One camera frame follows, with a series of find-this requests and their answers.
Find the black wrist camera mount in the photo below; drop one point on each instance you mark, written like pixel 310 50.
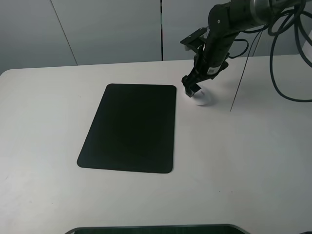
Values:
pixel 196 39

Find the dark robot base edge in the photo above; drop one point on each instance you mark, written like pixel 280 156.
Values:
pixel 173 229

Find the white wireless computer mouse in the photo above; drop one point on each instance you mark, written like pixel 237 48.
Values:
pixel 201 98

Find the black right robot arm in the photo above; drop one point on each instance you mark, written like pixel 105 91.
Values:
pixel 236 16

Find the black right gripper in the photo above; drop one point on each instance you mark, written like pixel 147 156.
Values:
pixel 209 62

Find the black rectangular mouse pad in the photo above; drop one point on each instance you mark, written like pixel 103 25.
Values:
pixel 133 130

